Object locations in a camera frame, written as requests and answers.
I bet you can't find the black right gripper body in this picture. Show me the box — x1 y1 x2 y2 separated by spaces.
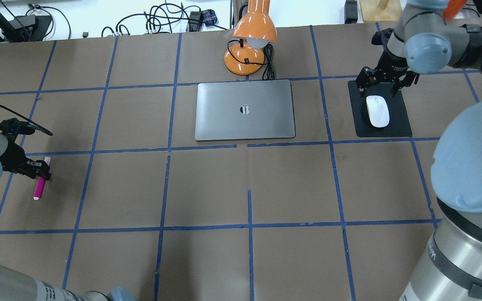
375 48 410 82

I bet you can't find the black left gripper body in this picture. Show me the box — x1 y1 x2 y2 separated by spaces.
0 142 40 179

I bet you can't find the pink marker pen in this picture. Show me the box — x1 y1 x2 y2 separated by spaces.
33 156 51 200

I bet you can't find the white computer mouse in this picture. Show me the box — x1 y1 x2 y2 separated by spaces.
366 95 390 128

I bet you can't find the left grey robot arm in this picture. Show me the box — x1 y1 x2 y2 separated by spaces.
0 133 133 301

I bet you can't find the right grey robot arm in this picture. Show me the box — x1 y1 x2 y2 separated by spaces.
356 0 482 301

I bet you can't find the black mousepad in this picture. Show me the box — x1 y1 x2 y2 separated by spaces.
348 80 413 138

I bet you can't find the silver laptop notebook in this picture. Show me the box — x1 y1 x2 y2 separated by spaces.
194 79 296 141

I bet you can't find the wooden stand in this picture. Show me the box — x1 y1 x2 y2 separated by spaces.
358 0 403 23

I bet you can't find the orange desk lamp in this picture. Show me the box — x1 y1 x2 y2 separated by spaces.
224 0 279 80

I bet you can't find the black lamp power cable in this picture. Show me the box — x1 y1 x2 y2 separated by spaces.
227 38 276 81

